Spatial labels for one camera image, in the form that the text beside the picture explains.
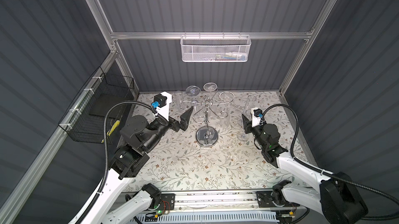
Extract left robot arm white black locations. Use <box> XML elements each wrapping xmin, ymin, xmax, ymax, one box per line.
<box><xmin>70</xmin><ymin>108</ymin><xmax>193</xmax><ymax>224</ymax></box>

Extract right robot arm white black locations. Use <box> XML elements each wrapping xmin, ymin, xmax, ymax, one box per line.
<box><xmin>242</xmin><ymin>109</ymin><xmax>368</xmax><ymax>224</ymax></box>

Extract chrome wine glass rack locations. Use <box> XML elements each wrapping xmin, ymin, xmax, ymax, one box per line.
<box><xmin>183</xmin><ymin>95</ymin><xmax>230</xmax><ymax>148</ymax></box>

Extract floral patterned table mat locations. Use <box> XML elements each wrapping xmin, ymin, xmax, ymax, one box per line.
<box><xmin>125</xmin><ymin>92</ymin><xmax>304</xmax><ymax>192</ymax></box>

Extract yellow black striped item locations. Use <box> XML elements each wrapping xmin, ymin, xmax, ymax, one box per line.
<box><xmin>107</xmin><ymin>120</ymin><xmax>121</xmax><ymax>137</ymax></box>

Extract items in white basket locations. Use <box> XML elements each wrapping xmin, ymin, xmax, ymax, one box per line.
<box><xmin>204</xmin><ymin>52</ymin><xmax>247</xmax><ymax>62</ymax></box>

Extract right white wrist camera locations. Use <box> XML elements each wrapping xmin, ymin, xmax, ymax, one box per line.
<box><xmin>251</xmin><ymin>108</ymin><xmax>266</xmax><ymax>127</ymax></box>

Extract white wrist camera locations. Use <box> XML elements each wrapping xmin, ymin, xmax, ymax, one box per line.
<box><xmin>251</xmin><ymin>108</ymin><xmax>266</xmax><ymax>127</ymax></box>
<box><xmin>151</xmin><ymin>92</ymin><xmax>172</xmax><ymax>123</ymax></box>

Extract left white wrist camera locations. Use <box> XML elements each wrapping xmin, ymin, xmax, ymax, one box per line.
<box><xmin>151</xmin><ymin>92</ymin><xmax>172</xmax><ymax>123</ymax></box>

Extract white wire mesh basket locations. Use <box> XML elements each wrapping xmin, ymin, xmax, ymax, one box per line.
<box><xmin>180</xmin><ymin>34</ymin><xmax>251</xmax><ymax>63</ymax></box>

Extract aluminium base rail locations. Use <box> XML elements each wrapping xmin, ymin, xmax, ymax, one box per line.
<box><xmin>90</xmin><ymin>188</ymin><xmax>340</xmax><ymax>214</ymax></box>

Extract black wire basket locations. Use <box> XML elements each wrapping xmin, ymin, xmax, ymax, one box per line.
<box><xmin>59</xmin><ymin>69</ymin><xmax>135</xmax><ymax>144</ymax></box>

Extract left black corrugated cable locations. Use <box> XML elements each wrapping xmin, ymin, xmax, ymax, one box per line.
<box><xmin>74</xmin><ymin>100</ymin><xmax>169</xmax><ymax>224</ymax></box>

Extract black corrugated cable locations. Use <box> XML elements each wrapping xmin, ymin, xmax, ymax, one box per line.
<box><xmin>261</xmin><ymin>103</ymin><xmax>399</xmax><ymax>222</ymax></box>
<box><xmin>74</xmin><ymin>100</ymin><xmax>169</xmax><ymax>224</ymax></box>

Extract right black corrugated cable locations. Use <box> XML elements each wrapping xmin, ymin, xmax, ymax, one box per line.
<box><xmin>261</xmin><ymin>103</ymin><xmax>399</xmax><ymax>222</ymax></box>

